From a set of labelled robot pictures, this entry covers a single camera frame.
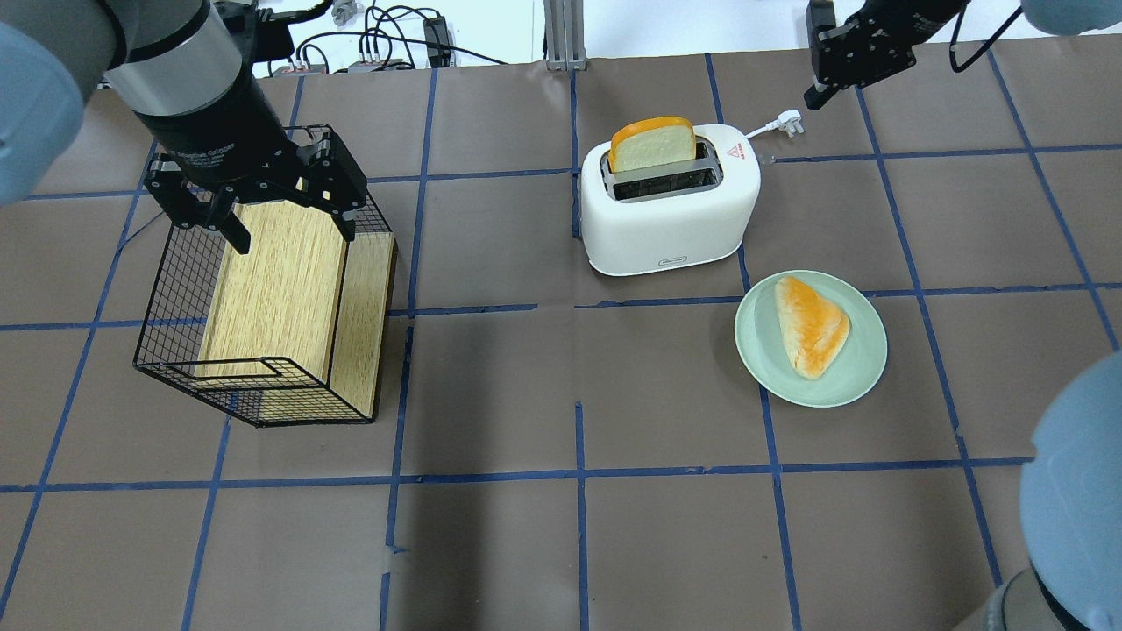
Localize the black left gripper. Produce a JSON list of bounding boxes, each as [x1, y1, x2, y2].
[[138, 77, 367, 254]]

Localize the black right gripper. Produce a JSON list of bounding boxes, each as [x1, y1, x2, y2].
[[803, 1, 966, 111]]

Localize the white toaster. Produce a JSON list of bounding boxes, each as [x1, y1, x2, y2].
[[579, 124, 762, 277]]

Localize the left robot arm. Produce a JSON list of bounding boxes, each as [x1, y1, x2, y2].
[[1, 1, 369, 254]]

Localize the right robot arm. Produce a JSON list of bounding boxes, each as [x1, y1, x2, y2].
[[803, 1, 1121, 630]]

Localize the bread slice in toaster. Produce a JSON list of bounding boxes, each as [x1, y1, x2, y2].
[[608, 116, 696, 174]]

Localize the wooden shelf board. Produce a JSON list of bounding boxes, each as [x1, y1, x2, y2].
[[191, 202, 396, 424]]

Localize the triangular bread on plate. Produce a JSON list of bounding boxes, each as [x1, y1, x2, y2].
[[774, 275, 852, 379]]

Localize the light green plate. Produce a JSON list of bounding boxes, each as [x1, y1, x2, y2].
[[733, 269, 888, 408]]

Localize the white power plug cable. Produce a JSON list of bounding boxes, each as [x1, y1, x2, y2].
[[743, 108, 806, 141]]

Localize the black wire basket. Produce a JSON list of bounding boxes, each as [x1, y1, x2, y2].
[[134, 125, 387, 428]]

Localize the black cables bundle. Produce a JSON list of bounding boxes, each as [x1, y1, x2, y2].
[[263, 0, 509, 74]]

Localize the aluminium frame post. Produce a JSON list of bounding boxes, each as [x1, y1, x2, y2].
[[543, 0, 588, 72]]

